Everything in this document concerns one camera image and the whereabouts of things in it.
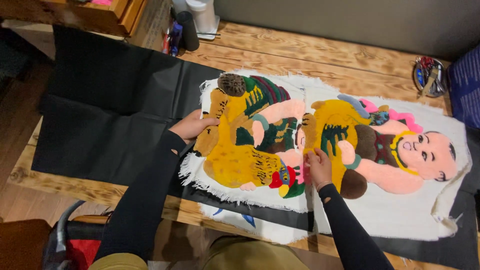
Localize person's right hand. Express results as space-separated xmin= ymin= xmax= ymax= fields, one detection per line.
xmin=303 ymin=148 xmax=334 ymax=188

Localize person's left hand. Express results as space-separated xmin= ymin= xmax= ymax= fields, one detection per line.
xmin=169 ymin=109 xmax=221 ymax=145

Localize colourful tufted child and rooster rug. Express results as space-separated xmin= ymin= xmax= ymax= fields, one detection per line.
xmin=178 ymin=68 xmax=473 ymax=242

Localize black fabric sheet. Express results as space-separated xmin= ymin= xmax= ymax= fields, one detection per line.
xmin=31 ymin=24 xmax=480 ymax=270

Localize white cloth with blue shapes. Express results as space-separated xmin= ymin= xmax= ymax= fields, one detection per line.
xmin=198 ymin=202 xmax=316 ymax=245

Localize black cylinder tube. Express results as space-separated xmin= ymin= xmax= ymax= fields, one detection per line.
xmin=176 ymin=11 xmax=200 ymax=52

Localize brown cardboard box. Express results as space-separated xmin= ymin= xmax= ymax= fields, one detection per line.
xmin=129 ymin=0 xmax=174 ymax=52

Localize white plastic container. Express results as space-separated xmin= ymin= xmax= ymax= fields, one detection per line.
xmin=185 ymin=0 xmax=218 ymax=35

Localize person's olive trousers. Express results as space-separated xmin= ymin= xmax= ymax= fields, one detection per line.
xmin=88 ymin=236 xmax=310 ymax=270

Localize round metal bowl with tools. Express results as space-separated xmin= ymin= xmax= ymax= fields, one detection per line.
xmin=413 ymin=56 xmax=448 ymax=98

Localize grey curved tube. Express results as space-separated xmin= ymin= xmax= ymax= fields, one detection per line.
xmin=55 ymin=200 xmax=87 ymax=254

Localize wooden crate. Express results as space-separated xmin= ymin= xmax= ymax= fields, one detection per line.
xmin=0 ymin=0 xmax=148 ymax=37

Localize red and black bag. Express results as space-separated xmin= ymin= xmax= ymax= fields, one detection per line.
xmin=42 ymin=219 xmax=113 ymax=270

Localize blue patterned cushion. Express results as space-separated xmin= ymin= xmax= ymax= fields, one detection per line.
xmin=448 ymin=44 xmax=480 ymax=130

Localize brown stool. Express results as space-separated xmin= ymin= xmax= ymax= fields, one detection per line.
xmin=0 ymin=219 xmax=52 ymax=270

